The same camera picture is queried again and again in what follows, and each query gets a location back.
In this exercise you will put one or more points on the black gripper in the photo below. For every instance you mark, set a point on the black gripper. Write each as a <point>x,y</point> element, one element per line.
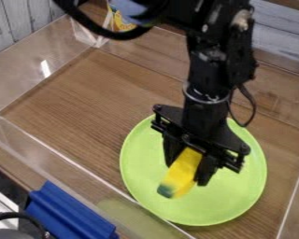
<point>198,126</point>

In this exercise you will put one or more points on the yellow toy banana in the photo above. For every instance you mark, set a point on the yellow toy banana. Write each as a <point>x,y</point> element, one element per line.
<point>179,178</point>

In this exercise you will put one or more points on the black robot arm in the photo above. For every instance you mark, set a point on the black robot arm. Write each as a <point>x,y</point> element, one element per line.
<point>218,28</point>

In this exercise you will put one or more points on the green round plate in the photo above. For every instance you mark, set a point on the green round plate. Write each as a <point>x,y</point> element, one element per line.
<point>223,200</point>

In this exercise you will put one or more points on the yellow labelled can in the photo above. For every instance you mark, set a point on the yellow labelled can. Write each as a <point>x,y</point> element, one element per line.
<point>118,23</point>

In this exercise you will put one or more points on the clear acrylic enclosure wall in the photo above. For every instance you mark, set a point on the clear acrylic enclosure wall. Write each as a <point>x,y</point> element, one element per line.
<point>71,99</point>

